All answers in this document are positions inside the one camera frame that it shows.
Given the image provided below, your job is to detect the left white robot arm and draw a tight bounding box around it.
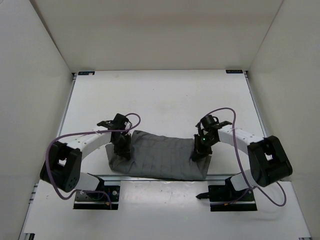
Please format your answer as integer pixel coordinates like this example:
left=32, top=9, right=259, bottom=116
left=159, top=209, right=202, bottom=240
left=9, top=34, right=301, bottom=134
left=40, top=113, right=136, bottom=202

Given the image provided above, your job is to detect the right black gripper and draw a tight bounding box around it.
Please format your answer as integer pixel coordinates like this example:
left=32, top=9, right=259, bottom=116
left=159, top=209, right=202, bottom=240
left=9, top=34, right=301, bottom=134
left=192, top=133, right=218, bottom=161

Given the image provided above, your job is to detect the left blue table label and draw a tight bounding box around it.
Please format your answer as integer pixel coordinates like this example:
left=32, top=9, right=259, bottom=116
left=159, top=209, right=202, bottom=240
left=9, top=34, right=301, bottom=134
left=77, top=71, right=95, bottom=76

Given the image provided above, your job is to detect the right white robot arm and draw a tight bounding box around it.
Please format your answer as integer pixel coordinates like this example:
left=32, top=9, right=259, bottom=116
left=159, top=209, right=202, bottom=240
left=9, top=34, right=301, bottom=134
left=192, top=114, right=293, bottom=200

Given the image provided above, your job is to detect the blue table label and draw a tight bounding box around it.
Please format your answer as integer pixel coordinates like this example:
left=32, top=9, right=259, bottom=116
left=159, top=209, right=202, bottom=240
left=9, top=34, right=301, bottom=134
left=225, top=69, right=243, bottom=74
left=77, top=71, right=95, bottom=76

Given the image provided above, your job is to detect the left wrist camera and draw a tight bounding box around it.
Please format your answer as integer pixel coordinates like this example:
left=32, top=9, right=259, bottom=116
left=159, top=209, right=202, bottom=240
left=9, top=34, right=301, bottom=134
left=125, top=121, right=133, bottom=130

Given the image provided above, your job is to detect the aluminium table rail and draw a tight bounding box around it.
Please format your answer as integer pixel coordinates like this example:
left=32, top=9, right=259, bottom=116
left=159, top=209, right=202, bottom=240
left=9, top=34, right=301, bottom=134
left=98, top=174, right=231, bottom=181

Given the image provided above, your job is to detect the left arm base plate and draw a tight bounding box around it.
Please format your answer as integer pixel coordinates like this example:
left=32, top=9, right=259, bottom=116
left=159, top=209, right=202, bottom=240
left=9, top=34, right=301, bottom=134
left=73, top=182, right=121, bottom=211

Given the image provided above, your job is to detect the grey pleated skirt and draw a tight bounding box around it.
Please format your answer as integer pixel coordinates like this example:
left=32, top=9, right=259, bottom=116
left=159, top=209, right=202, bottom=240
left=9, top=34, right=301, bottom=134
left=105, top=130, right=211, bottom=181

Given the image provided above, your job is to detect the right blue table label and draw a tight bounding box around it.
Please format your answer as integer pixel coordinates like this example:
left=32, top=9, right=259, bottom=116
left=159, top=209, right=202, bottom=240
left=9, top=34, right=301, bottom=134
left=225, top=69, right=243, bottom=74

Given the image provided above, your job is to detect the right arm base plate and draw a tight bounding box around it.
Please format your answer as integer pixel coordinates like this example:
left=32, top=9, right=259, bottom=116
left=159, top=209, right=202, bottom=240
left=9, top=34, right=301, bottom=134
left=196, top=178, right=258, bottom=212

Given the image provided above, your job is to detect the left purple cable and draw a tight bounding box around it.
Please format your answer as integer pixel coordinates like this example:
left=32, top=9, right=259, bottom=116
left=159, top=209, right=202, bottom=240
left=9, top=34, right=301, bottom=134
left=43, top=113, right=141, bottom=201

